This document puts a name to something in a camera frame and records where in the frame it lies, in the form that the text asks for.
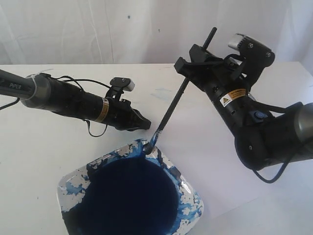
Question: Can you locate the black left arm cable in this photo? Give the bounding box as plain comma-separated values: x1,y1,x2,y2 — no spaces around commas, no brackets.
0,74,112,138

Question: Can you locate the black paintbrush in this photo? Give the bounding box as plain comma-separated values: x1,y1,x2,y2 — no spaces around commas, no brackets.
142,26,218,155

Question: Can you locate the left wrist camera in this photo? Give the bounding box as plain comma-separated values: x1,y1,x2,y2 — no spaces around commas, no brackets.
110,77,135,92

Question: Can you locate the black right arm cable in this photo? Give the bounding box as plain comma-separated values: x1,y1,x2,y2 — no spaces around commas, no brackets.
244,93,306,183

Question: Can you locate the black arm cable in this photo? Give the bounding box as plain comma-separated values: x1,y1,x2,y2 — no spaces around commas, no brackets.
0,74,112,138
244,93,306,183

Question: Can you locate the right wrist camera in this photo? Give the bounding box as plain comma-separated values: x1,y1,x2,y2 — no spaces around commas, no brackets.
228,33,275,86

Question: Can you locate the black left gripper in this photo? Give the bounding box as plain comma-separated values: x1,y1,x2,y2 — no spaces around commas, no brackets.
104,98,151,131

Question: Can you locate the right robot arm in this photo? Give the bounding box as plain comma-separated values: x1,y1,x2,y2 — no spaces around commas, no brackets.
174,44,313,171

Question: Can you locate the white square paint dish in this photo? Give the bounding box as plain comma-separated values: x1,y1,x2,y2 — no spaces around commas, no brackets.
57,139,204,235

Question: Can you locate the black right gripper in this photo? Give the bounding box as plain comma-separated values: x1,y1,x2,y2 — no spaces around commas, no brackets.
174,44,249,110

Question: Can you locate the white paper sheet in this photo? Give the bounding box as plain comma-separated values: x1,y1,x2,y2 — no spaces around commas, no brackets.
136,102,313,218

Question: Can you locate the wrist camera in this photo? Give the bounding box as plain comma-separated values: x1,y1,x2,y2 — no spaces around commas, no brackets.
110,77,135,92
228,33,275,86

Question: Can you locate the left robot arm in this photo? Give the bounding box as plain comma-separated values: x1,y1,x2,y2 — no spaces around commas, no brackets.
0,70,151,131

